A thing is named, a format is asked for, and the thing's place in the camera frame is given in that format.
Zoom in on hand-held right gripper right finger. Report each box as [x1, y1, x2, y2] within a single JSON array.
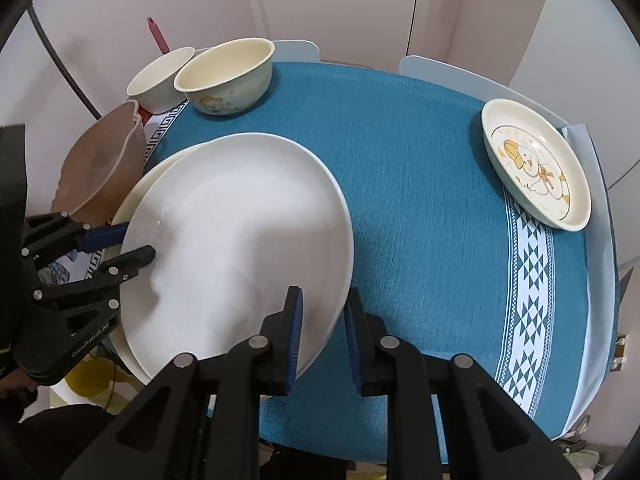
[[344, 287, 583, 480]]

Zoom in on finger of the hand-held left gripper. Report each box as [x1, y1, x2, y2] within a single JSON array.
[[22, 212, 130, 261], [32, 245, 157, 311]]

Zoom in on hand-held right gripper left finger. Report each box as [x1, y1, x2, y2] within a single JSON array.
[[60, 286, 305, 480]]

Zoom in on tan wavy-edged bowl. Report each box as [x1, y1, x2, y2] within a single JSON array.
[[51, 100, 148, 226]]

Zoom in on large white deep plate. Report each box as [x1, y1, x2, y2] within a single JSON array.
[[120, 132, 355, 381]]

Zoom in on cream cartoon print plate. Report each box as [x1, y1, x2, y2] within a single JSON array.
[[481, 98, 592, 232]]

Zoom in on yellow plastic object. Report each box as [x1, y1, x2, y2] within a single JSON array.
[[50, 355, 151, 406]]

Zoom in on person's dark clothing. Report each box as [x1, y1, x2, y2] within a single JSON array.
[[0, 395, 121, 480]]

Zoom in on blue tablecloth with triangle band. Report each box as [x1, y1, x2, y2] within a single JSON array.
[[87, 62, 616, 463]]

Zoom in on small white ribbed bowl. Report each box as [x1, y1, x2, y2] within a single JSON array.
[[126, 46, 196, 113]]

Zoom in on cream cartoon print bowl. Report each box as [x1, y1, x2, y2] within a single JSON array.
[[173, 37, 276, 118]]

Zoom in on pale green cloth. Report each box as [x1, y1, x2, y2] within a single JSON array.
[[562, 447, 608, 480]]

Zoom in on white chair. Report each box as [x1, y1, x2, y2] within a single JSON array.
[[398, 55, 571, 128]]

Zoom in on white panelled door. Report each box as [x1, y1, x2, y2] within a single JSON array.
[[239, 0, 453, 63]]

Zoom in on black wall cable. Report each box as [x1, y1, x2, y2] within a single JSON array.
[[30, 7, 103, 121]]

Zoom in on red utensil handle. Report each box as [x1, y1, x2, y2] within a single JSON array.
[[146, 16, 171, 56]]

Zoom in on wall outlet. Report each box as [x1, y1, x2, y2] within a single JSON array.
[[615, 332, 630, 373]]

